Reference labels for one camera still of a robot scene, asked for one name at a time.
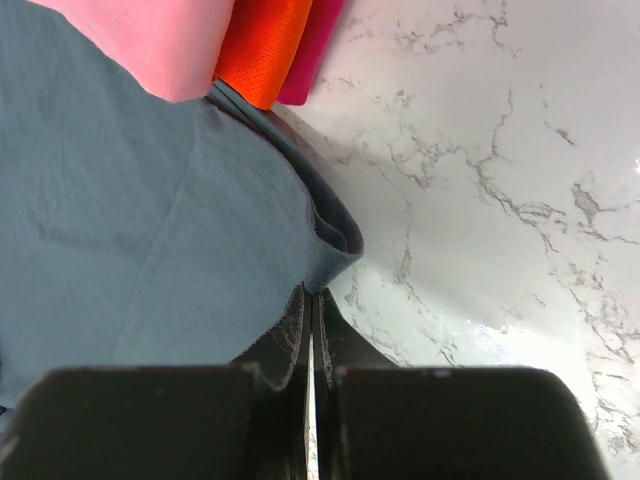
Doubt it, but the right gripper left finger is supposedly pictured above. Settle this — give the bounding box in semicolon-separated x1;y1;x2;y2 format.
229;285;306;479

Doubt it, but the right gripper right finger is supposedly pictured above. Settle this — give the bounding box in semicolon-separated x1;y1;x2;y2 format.
312;289;400;479

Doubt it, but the grey-blue t shirt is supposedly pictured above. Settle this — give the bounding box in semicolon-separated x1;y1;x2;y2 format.
1;1;363;420

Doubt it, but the folded pink t shirt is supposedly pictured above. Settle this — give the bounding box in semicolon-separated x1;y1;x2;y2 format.
38;0;234;103

